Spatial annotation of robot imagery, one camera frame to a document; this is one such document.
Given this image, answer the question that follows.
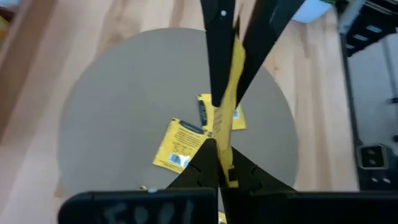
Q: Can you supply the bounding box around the black aluminium rig frame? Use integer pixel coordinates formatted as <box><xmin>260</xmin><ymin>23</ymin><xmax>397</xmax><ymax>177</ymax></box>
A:
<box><xmin>337</xmin><ymin>0</ymin><xmax>398</xmax><ymax>191</ymax></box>

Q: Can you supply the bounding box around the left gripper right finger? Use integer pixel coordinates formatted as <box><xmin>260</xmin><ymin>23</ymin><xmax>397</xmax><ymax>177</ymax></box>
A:
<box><xmin>218</xmin><ymin>146</ymin><xmax>398</xmax><ymax>224</ymax></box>

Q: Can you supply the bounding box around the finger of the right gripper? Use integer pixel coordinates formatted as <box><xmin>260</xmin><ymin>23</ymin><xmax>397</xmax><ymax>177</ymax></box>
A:
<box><xmin>234</xmin><ymin>0</ymin><xmax>307</xmax><ymax>106</ymax></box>
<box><xmin>200</xmin><ymin>0</ymin><xmax>237</xmax><ymax>108</ymax></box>

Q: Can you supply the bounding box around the round grey mat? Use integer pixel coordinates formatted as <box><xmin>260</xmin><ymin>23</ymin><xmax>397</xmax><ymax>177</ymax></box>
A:
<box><xmin>57</xmin><ymin>27</ymin><xmax>299</xmax><ymax>200</ymax></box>

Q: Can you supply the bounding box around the silver aluminium bar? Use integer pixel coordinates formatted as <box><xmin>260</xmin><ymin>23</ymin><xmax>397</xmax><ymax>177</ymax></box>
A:
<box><xmin>337</xmin><ymin>0</ymin><xmax>365</xmax><ymax>35</ymax></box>

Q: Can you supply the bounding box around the green plant white pot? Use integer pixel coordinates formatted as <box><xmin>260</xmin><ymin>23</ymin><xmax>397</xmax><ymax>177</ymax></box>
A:
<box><xmin>290</xmin><ymin>0</ymin><xmax>338</xmax><ymax>24</ymax></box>

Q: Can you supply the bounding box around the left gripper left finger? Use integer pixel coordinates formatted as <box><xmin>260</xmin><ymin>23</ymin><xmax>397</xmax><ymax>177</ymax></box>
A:
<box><xmin>57</xmin><ymin>138</ymin><xmax>218</xmax><ymax>224</ymax></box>

